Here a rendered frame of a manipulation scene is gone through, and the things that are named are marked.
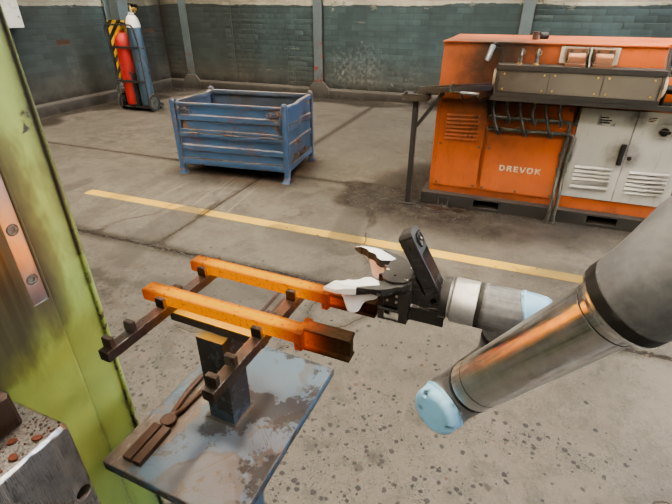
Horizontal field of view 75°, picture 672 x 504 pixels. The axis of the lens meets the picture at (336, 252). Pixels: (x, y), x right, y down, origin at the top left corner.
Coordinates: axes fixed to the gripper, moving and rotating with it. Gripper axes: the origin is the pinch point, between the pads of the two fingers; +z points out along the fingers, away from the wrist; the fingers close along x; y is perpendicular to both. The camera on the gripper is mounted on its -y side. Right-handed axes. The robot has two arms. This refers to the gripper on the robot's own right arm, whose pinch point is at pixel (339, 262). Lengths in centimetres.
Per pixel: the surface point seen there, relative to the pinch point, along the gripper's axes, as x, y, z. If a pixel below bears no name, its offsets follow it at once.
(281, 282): -1.1, 6.7, 11.8
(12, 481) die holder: -46, 18, 30
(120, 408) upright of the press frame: -15, 45, 51
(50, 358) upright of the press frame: -25, 20, 50
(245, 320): -13.5, 7.1, 11.9
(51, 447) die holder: -40, 18, 30
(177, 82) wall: 677, 99, 637
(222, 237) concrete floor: 167, 108, 161
